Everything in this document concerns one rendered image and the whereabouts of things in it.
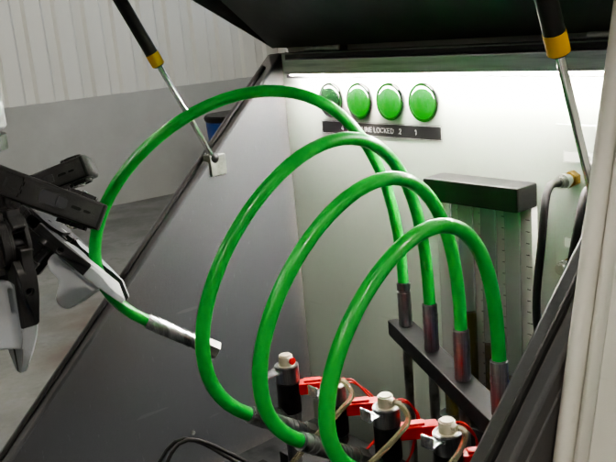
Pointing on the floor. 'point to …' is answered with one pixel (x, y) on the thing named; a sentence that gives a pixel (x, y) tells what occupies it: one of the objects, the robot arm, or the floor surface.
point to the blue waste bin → (214, 122)
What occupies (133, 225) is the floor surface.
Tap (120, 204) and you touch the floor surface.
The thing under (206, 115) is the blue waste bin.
